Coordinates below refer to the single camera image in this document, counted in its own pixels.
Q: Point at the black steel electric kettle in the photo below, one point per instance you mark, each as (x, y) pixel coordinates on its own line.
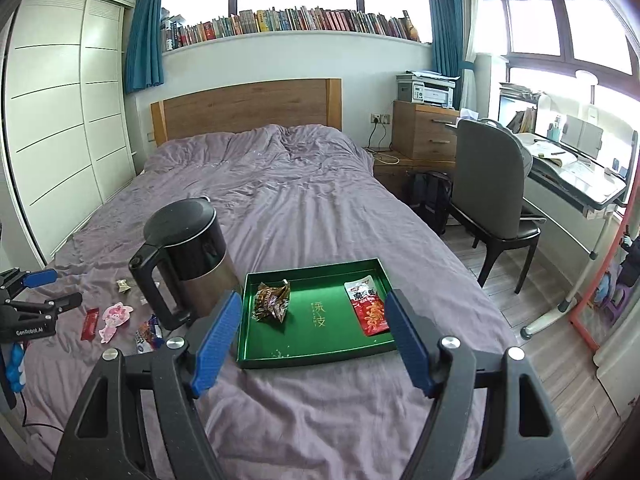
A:
(195, 250)

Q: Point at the wooden nightstand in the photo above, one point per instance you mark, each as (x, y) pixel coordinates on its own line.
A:
(390, 172)

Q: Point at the white printer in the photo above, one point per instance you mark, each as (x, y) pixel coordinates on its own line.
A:
(427, 91)

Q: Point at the bed with purple sheet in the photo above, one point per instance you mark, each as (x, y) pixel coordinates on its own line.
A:
(300, 200)

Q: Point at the brown crinkled snack packet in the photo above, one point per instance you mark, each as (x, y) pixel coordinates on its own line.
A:
(271, 302)

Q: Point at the wall socket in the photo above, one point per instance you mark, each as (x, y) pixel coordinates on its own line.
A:
(380, 119)

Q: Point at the white study desk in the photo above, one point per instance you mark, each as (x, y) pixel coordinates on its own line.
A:
(575, 180)

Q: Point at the row of books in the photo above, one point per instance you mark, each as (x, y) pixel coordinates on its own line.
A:
(300, 22)

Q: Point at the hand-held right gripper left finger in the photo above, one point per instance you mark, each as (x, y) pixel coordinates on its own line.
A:
(215, 345)

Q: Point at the red stick snack packet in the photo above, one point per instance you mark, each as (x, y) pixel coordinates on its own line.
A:
(90, 324)

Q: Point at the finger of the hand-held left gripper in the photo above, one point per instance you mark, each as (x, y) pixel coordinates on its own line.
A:
(40, 277)
(65, 302)

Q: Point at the green tray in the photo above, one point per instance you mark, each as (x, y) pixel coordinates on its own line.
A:
(315, 330)

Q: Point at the red framed mirror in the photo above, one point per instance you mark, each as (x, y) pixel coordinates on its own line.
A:
(587, 330)

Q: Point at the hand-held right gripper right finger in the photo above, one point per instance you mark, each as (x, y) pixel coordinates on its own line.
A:
(407, 345)

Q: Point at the blue curtain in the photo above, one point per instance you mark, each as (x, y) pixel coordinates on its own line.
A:
(445, 30)
(145, 45)

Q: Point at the black backpack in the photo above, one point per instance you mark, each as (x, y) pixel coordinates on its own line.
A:
(431, 200)

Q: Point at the white wardrobe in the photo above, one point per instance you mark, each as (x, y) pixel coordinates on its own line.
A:
(50, 110)

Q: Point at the grey chair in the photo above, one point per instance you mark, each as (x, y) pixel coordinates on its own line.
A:
(485, 175)

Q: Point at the small beige candy packet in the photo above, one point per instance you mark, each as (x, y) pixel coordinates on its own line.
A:
(123, 286)

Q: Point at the white sheer curtain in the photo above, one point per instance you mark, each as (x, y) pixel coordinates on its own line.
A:
(470, 35)

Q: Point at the pink cartoon snack packet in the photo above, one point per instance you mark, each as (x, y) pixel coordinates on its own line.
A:
(119, 312)

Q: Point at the wooden dresser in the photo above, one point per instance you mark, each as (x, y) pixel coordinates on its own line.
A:
(420, 130)

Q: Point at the person's left hand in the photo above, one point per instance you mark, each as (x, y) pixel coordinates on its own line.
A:
(17, 367)

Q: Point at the blue and red snack packet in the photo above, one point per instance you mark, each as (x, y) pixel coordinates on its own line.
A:
(148, 335)

